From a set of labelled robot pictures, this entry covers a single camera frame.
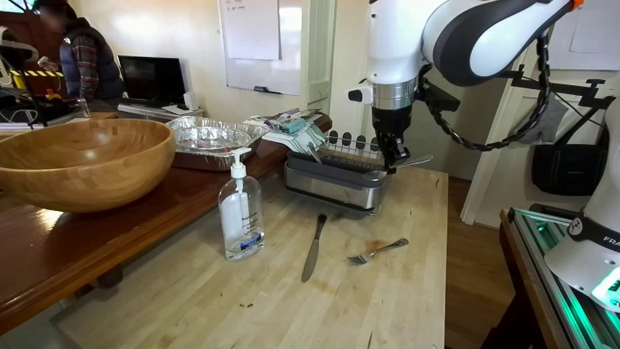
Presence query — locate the teal cloth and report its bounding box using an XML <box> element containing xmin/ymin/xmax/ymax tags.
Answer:
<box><xmin>274</xmin><ymin>115</ymin><xmax>311</xmax><ymax>137</ymax></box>

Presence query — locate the white wall whiteboard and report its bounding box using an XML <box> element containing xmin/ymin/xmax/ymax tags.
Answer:
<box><xmin>219</xmin><ymin>0</ymin><xmax>305</xmax><ymax>100</ymax></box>

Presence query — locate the white green striped towel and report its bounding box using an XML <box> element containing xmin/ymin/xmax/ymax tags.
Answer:
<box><xmin>260</xmin><ymin>111</ymin><xmax>330</xmax><ymax>166</ymax></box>

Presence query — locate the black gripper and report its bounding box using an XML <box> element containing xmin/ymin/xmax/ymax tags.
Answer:
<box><xmin>373</xmin><ymin>106</ymin><xmax>415</xmax><ymax>177</ymax></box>

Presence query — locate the large wooden bowl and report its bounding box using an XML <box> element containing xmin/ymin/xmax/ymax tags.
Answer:
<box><xmin>0</xmin><ymin>117</ymin><xmax>179</xmax><ymax>216</ymax></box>

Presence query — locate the black computer monitor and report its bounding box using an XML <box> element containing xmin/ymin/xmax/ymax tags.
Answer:
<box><xmin>117</xmin><ymin>55</ymin><xmax>190</xmax><ymax>110</ymax></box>

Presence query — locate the clear hand sanitizer bottle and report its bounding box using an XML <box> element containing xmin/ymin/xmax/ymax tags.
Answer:
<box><xmin>218</xmin><ymin>146</ymin><xmax>266</xmax><ymax>265</ymax></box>

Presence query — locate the black coiled gripper cable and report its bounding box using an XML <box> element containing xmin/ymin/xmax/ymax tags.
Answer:
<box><xmin>425</xmin><ymin>28</ymin><xmax>557</xmax><ymax>156</ymax></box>

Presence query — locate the aluminium robot mount stand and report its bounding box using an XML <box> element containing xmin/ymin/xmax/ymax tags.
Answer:
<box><xmin>498</xmin><ymin>206</ymin><xmax>620</xmax><ymax>349</ymax></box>

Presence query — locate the aluminium foil tray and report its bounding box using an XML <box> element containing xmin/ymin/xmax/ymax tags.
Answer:
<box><xmin>165</xmin><ymin>115</ymin><xmax>272</xmax><ymax>175</ymax></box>

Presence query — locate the yellow black striped barrier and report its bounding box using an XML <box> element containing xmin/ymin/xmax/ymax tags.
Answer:
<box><xmin>8</xmin><ymin>67</ymin><xmax>68</xmax><ymax>102</ymax></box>

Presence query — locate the silver fork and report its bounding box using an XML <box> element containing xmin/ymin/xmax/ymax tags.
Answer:
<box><xmin>347</xmin><ymin>237</ymin><xmax>411</xmax><ymax>268</ymax></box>

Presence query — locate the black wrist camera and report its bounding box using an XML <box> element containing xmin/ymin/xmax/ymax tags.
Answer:
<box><xmin>417</xmin><ymin>80</ymin><xmax>464</xmax><ymax>115</ymax></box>

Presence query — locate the black bag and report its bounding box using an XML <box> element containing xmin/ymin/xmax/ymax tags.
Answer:
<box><xmin>529</xmin><ymin>131</ymin><xmax>611</xmax><ymax>199</ymax></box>

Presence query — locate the black boom with orange clamps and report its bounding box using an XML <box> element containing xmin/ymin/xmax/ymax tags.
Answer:
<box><xmin>502</xmin><ymin>65</ymin><xmax>617</xmax><ymax>113</ymax></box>

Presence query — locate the person in dark vest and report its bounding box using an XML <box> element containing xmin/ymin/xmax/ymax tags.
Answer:
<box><xmin>35</xmin><ymin>0</ymin><xmax>126</xmax><ymax>115</ymax></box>

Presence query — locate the dark brown wooden table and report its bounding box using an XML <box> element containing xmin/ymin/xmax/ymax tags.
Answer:
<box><xmin>0</xmin><ymin>113</ymin><xmax>336</xmax><ymax>338</ymax></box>

